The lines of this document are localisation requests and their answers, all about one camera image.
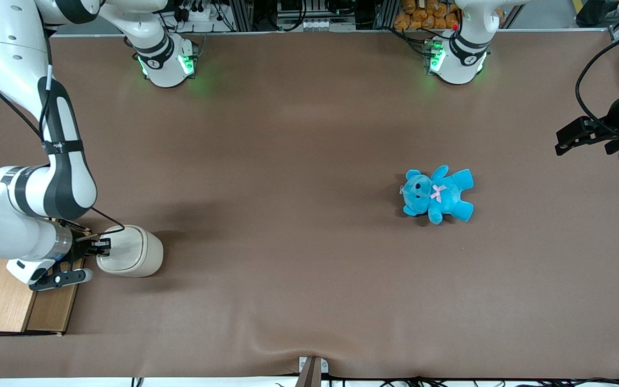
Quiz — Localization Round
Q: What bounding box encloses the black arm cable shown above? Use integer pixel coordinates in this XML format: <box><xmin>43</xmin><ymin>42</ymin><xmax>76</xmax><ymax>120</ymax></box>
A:
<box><xmin>575</xmin><ymin>28</ymin><xmax>619</xmax><ymax>136</ymax></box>
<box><xmin>0</xmin><ymin>47</ymin><xmax>126</xmax><ymax>235</ymax></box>

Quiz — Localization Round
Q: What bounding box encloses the blue teddy bear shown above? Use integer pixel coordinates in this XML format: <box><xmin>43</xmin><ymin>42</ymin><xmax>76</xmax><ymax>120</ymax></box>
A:
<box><xmin>400</xmin><ymin>165</ymin><xmax>474</xmax><ymax>225</ymax></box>

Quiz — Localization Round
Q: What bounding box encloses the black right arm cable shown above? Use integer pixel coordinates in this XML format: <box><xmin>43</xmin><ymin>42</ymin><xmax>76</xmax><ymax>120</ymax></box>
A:
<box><xmin>0</xmin><ymin>47</ymin><xmax>126</xmax><ymax>235</ymax></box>

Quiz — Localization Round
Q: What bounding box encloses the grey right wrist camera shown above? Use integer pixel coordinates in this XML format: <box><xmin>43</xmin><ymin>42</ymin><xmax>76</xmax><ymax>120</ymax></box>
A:
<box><xmin>29</xmin><ymin>267</ymin><xmax>95</xmax><ymax>292</ymax></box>

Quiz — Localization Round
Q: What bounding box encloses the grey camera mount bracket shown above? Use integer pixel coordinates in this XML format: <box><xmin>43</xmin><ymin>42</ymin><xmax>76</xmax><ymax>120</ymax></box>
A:
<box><xmin>298</xmin><ymin>356</ymin><xmax>329</xmax><ymax>387</ymax></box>

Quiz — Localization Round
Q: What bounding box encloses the grey electronics box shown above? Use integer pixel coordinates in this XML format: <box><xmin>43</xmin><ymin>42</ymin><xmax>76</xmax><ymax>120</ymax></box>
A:
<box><xmin>276</xmin><ymin>0</ymin><xmax>357</xmax><ymax>31</ymax></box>

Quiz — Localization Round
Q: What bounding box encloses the white trash can lid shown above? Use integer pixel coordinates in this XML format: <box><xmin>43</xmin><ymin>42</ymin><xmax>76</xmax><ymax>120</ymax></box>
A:
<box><xmin>98</xmin><ymin>226</ymin><xmax>148</xmax><ymax>273</ymax></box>

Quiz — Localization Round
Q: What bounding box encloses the orange plush toys pile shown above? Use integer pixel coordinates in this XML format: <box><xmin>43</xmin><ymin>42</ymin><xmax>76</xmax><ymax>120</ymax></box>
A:
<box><xmin>393</xmin><ymin>0</ymin><xmax>505</xmax><ymax>31</ymax></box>

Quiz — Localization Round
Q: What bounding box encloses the brown table cover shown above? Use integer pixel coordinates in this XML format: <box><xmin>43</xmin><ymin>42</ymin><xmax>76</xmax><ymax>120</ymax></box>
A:
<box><xmin>0</xmin><ymin>30</ymin><xmax>619</xmax><ymax>380</ymax></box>

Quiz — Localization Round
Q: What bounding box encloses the white power strip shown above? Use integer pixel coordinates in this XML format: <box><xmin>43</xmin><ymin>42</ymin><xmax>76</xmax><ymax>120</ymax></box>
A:
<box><xmin>177</xmin><ymin>4</ymin><xmax>220</xmax><ymax>23</ymax></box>

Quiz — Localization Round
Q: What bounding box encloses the dark wooden board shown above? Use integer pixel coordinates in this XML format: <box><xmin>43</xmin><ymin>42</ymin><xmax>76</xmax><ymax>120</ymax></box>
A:
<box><xmin>26</xmin><ymin>259</ymin><xmax>85</xmax><ymax>332</ymax></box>

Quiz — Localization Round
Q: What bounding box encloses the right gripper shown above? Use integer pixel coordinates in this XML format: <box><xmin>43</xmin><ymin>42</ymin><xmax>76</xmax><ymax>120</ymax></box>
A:
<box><xmin>8</xmin><ymin>230</ymin><xmax>112</xmax><ymax>286</ymax></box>

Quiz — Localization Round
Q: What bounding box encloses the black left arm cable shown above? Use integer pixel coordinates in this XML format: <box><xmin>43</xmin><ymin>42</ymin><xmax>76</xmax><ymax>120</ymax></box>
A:
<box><xmin>575</xmin><ymin>28</ymin><xmax>619</xmax><ymax>136</ymax></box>

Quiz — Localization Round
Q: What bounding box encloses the white round trash can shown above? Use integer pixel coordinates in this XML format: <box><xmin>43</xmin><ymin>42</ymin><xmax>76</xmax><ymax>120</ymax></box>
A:
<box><xmin>96</xmin><ymin>225</ymin><xmax>164</xmax><ymax>278</ymax></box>

